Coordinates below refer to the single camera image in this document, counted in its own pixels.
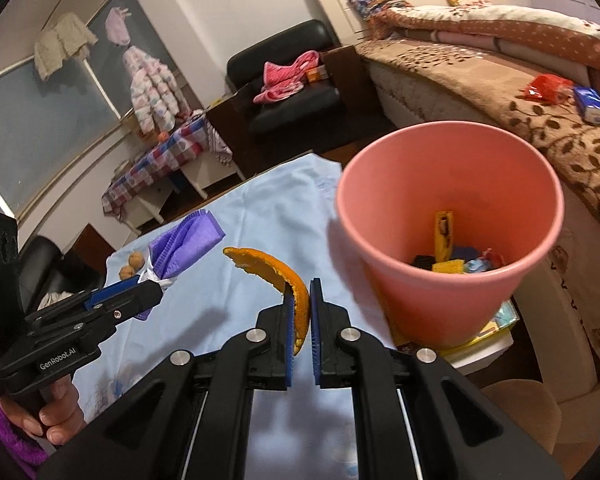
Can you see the pink clothing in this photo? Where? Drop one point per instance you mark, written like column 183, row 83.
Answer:
column 282, row 80

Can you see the red white snack packet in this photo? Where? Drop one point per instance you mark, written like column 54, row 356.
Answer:
column 485, row 261

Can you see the small pink hanging garment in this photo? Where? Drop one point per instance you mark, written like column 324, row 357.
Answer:
column 117, row 25

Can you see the person's left hand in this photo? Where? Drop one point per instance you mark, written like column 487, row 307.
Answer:
column 62, row 410

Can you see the colourful printed pillow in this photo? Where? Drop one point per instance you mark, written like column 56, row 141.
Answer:
column 377, row 1

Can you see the walnut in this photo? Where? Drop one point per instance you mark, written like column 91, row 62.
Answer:
column 126, row 272
column 136, row 259

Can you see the pink white puffy jacket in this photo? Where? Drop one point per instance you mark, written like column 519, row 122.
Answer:
column 152, row 90

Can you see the beige stool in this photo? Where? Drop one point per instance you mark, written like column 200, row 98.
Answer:
column 525, row 405

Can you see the blue wrapper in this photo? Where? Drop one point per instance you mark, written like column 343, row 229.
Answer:
column 464, row 252

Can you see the beige hanging sweater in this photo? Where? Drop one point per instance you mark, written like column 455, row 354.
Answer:
column 62, row 45

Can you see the black leather armchair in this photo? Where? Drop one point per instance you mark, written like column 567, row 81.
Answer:
column 280, row 115

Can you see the white side table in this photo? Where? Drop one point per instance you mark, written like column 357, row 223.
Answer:
column 200, row 180

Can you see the pink plastic bucket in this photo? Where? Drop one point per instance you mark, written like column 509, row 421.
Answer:
column 380, row 200

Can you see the checked tablecloth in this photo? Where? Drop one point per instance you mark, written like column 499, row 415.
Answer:
column 150, row 170

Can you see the hanging checked towel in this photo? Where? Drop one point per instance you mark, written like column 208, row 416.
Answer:
column 219, row 145

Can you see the black leather sofa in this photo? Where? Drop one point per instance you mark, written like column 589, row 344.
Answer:
column 45, row 270

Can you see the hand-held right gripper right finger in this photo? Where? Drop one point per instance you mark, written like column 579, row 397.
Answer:
column 316, row 340

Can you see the orange box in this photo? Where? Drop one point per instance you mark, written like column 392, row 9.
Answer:
column 317, row 75

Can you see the purple face mask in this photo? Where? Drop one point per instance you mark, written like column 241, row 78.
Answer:
column 185, row 240

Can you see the polka-dot quilt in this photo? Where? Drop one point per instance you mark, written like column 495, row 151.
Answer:
column 505, row 30

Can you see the orange peel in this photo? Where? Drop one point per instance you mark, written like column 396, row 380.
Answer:
column 270, row 262

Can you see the blue tissue pack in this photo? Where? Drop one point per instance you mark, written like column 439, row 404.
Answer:
column 592, row 105

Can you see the white low table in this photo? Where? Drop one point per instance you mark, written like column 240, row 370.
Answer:
column 480, row 355

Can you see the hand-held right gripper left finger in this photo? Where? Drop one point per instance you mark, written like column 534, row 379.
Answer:
column 289, row 340

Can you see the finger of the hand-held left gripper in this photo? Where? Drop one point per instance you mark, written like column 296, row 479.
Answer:
column 112, row 294
column 130, row 305

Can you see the light blue cloth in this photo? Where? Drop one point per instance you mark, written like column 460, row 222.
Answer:
column 280, row 210

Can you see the brown leaf-pattern blanket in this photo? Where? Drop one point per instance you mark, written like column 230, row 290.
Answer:
column 480, row 75

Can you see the colourful flat box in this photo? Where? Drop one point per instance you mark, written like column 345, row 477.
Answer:
column 502, row 320

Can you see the dark wooden nightstand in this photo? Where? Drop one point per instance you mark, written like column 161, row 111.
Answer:
column 350, row 80

